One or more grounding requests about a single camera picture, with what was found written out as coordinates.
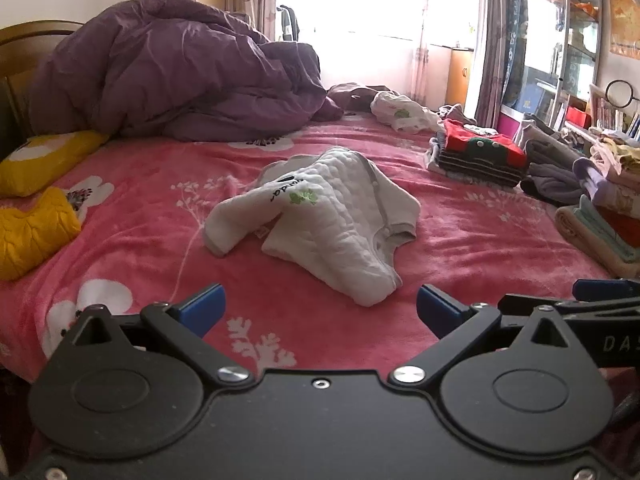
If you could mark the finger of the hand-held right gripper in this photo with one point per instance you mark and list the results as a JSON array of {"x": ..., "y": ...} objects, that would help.
[{"x": 607, "y": 290}]

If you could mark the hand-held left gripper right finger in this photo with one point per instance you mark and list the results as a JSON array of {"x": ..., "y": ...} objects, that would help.
[{"x": 440, "y": 310}]

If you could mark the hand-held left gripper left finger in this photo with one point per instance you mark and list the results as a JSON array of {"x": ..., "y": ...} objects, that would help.
[{"x": 202, "y": 304}]

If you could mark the white quilted baby garment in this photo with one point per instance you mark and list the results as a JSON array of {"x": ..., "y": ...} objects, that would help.
[{"x": 330, "y": 220}]

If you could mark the stack of pastel folded clothes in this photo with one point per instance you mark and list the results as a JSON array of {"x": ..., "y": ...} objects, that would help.
[{"x": 607, "y": 210}]

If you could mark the striped folded clothes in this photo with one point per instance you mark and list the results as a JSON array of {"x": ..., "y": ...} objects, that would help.
[{"x": 465, "y": 170}]

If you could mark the hanging dark clothes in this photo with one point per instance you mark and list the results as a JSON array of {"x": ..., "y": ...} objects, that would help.
[{"x": 289, "y": 22}]

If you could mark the pink floral blanket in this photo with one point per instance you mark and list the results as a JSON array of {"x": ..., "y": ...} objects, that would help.
[{"x": 150, "y": 220}]

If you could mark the row of books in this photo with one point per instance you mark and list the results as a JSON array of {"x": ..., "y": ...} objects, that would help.
[{"x": 620, "y": 120}]

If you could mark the yellow knit sweater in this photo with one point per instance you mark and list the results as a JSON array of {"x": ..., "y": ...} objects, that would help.
[{"x": 32, "y": 232}]

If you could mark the round mirror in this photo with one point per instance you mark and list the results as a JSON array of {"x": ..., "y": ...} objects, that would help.
[{"x": 620, "y": 94}]

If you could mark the white clothing with green print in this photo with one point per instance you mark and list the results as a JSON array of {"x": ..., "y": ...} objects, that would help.
[{"x": 400, "y": 112}]

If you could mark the yellow pillow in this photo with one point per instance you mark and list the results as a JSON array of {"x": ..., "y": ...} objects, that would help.
[{"x": 40, "y": 162}]

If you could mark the purple duvet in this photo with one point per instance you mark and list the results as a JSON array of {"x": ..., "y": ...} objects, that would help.
[{"x": 175, "y": 75}]

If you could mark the mauve cloth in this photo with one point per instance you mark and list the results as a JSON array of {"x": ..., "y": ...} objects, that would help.
[{"x": 352, "y": 95}]

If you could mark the orange cabinet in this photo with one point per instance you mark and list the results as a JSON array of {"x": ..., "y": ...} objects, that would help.
[{"x": 457, "y": 77}]

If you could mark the glass display cabinet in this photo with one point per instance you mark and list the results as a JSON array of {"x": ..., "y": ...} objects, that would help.
[{"x": 555, "y": 45}]

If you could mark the wooden headboard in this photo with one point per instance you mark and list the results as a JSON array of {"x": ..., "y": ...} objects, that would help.
[{"x": 20, "y": 55}]

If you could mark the wall poster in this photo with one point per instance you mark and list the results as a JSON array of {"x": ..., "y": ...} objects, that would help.
[{"x": 625, "y": 22}]

